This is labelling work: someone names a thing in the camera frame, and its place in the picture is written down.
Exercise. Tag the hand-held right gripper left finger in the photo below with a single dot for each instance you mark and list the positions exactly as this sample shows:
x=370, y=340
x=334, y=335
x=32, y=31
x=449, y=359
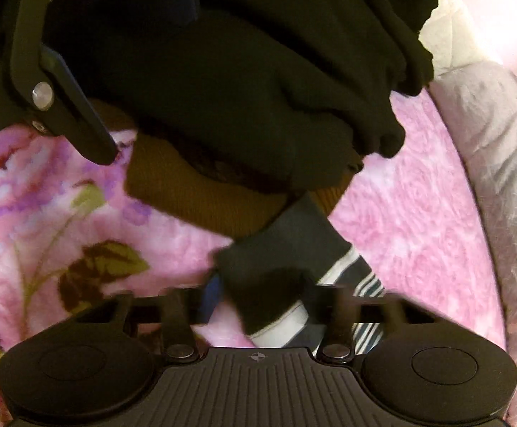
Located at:
x=182, y=320

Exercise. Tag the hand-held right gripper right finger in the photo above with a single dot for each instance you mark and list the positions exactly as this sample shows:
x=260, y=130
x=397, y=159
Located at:
x=343, y=320

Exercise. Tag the striped navy sweater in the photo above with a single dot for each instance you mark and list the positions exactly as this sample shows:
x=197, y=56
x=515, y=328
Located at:
x=285, y=249

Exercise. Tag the black garment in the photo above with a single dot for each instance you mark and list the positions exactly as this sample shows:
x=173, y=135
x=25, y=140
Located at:
x=240, y=75

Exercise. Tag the pink floral fleece blanket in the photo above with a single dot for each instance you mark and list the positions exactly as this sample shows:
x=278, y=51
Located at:
x=40, y=213

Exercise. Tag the brown garment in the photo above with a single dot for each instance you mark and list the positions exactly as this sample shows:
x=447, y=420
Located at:
x=174, y=191

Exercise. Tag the grey pillow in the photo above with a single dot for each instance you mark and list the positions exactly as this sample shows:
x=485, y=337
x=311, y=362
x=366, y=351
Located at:
x=498, y=142

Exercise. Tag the white quilted pillow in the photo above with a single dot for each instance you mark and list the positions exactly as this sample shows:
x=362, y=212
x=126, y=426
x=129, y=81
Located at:
x=454, y=22

